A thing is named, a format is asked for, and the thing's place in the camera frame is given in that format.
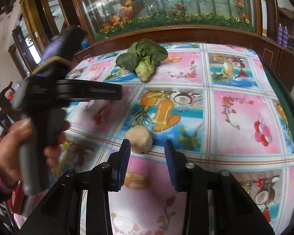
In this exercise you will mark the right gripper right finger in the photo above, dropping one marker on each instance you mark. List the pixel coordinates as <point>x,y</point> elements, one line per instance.
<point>176,162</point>

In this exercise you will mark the dark wooden chair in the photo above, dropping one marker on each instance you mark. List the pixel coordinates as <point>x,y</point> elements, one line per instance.
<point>6,106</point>

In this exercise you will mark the green bok choy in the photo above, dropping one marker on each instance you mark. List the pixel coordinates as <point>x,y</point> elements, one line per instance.
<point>142,58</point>

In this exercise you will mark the wooden display cabinet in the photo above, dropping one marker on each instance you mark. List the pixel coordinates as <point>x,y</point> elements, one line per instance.
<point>115,24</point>

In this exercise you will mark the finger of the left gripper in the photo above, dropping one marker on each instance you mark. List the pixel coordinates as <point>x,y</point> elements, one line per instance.
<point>84,90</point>

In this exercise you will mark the purple bottles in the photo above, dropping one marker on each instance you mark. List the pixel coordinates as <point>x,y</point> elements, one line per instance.
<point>282,36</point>

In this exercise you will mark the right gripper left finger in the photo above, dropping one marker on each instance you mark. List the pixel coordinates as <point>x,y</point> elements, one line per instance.
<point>118,163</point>

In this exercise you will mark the person's left hand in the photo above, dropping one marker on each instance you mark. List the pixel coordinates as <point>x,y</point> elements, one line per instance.
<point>10,172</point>

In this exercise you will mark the colourful fruit print tablecloth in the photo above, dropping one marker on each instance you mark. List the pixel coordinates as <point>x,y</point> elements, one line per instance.
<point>221,107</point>

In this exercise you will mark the beige yam chunk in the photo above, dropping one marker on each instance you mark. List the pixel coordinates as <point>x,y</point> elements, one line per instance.
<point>140,139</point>

